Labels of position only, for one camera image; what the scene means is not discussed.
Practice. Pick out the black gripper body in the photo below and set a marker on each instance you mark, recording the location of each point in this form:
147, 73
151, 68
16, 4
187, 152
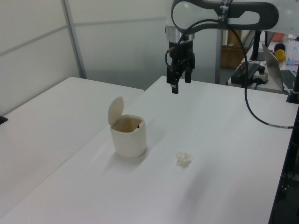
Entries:
184, 47

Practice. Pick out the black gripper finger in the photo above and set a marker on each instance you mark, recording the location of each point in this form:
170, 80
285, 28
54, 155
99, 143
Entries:
188, 74
173, 77

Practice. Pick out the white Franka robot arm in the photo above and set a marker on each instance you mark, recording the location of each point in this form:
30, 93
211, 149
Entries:
198, 11

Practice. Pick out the small white lidded bin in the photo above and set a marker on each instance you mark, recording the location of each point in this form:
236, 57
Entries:
128, 142

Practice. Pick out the crumpled white paper trash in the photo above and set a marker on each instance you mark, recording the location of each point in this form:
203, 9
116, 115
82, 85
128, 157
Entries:
184, 159

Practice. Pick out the wooden box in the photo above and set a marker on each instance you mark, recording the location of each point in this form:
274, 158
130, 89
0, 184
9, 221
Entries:
230, 56

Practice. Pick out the black power box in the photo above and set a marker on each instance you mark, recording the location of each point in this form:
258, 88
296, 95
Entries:
244, 72

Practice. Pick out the black monitor stand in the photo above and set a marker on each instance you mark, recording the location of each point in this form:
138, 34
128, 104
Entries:
257, 46

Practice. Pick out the grey emergency stop button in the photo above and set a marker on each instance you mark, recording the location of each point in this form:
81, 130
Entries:
261, 75

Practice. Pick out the silver laptop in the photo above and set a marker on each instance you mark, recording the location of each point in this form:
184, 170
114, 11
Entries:
273, 67

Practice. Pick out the yellow ball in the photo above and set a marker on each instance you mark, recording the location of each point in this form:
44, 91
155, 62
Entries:
279, 55

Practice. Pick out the orange object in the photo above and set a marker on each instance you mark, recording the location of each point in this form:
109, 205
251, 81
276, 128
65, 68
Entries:
279, 37

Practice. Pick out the dark blue ball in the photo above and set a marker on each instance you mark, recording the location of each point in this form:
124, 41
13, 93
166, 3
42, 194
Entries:
281, 46

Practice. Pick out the grey metal partition post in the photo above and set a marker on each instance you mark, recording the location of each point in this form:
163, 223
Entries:
76, 42

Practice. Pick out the black camera stand clamp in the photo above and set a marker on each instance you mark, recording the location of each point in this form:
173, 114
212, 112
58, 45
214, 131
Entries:
294, 93

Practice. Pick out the black table frame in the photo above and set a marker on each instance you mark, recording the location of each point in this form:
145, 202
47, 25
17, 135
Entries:
288, 186

